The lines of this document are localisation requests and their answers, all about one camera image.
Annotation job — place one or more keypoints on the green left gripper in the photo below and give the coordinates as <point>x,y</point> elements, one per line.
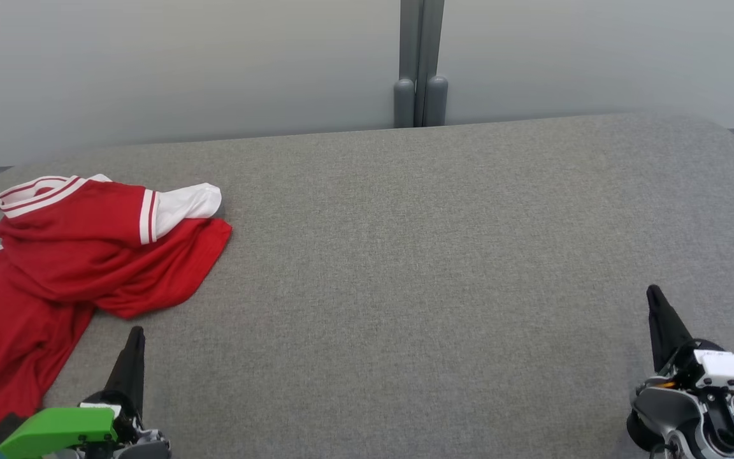
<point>61,427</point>

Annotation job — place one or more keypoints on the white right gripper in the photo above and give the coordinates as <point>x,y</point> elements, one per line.
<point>679,408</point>

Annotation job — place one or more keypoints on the red shirt white sleeves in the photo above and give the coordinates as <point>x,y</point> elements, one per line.
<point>106,255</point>

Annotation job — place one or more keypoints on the dark red shirt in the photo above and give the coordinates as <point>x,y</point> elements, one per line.
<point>4,344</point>

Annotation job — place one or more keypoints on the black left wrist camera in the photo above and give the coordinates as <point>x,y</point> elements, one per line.
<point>4,429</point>

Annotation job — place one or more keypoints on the grey partition post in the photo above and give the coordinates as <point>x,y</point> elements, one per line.
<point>420,64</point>

